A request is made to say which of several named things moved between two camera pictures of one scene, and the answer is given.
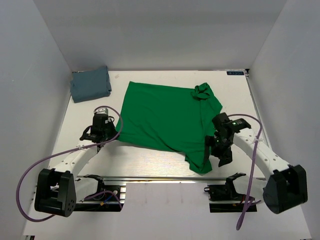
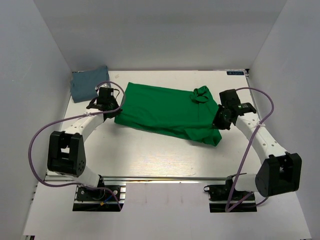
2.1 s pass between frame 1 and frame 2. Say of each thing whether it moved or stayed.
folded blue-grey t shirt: stayed
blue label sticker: stayed
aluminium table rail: stayed
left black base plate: stayed
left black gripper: moved
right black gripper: moved
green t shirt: moved
